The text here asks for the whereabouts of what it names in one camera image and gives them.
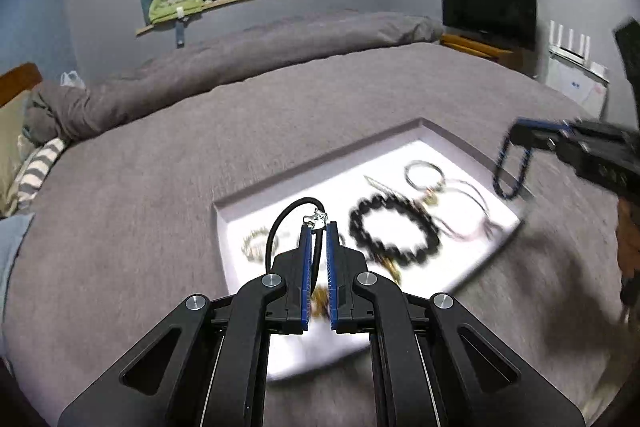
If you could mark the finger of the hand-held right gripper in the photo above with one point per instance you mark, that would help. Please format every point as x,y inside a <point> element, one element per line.
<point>545,124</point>
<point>537,139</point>

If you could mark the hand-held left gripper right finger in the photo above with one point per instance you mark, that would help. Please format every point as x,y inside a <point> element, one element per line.
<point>332,277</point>

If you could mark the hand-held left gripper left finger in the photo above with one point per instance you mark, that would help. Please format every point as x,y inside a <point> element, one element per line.
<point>306,277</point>

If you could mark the round pearl hair clip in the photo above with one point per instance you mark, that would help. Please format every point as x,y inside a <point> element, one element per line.
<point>248,247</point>

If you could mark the silver bangle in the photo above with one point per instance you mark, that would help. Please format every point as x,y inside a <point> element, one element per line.
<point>409,172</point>

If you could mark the shallow white tray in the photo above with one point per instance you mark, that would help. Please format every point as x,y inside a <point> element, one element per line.
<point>390,157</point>

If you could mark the person's right hand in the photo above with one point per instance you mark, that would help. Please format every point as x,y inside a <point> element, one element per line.
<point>630,237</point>

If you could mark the white box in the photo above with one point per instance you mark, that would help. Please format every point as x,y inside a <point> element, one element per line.
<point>572,82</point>

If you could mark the white router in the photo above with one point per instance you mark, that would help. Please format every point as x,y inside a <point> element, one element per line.
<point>570,49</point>

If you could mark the wooden television stand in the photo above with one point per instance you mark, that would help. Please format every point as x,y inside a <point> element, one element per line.
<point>475,47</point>

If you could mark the black television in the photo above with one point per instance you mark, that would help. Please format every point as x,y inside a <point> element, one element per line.
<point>487,9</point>

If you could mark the grey duvet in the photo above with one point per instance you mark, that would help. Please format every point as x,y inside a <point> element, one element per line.
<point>250,52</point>

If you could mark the striped pillow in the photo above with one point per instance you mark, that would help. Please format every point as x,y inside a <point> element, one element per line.
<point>35,172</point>

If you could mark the light blue cloth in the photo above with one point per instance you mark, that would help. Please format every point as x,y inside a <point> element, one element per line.
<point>12,252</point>

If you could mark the green cloth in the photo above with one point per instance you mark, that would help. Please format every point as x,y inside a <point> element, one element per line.
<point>167,9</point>

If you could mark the white plastic bag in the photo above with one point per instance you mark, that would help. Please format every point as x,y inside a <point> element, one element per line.
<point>71,80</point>

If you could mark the beige pillow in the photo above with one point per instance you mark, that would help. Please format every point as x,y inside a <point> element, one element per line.
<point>10,147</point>

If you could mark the wooden headboard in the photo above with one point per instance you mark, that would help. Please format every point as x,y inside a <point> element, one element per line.
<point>17,82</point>

